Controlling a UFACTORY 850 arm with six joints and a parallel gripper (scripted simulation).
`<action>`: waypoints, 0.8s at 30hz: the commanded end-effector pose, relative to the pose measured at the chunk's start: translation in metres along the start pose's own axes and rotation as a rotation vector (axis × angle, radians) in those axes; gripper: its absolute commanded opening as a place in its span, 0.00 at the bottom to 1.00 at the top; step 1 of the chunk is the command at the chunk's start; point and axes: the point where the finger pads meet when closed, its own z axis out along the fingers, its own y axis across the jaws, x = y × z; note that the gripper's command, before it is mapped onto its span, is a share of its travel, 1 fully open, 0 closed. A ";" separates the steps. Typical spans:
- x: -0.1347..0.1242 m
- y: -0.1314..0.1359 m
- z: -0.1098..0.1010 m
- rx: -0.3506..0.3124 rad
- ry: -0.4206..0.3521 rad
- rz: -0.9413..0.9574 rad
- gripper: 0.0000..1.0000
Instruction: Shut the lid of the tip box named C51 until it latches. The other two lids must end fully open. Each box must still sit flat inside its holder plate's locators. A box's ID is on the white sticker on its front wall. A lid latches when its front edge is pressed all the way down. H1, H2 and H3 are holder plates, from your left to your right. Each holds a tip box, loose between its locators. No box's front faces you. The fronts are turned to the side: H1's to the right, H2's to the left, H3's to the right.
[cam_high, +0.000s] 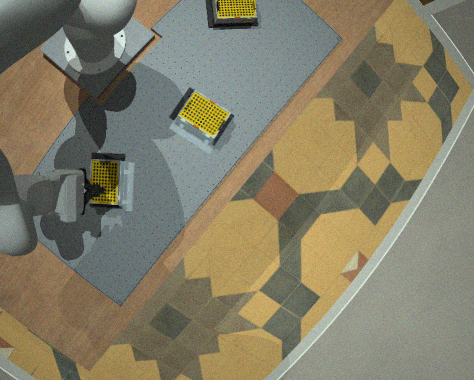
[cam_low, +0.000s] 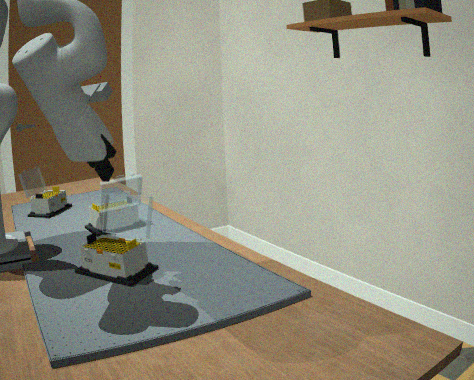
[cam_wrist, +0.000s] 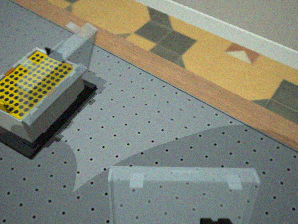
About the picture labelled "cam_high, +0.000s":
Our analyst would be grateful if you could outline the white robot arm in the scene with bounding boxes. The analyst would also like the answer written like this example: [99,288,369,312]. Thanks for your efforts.
[0,0,137,256]

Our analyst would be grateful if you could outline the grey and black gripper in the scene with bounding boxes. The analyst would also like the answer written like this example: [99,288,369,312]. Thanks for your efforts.
[42,168,105,216]

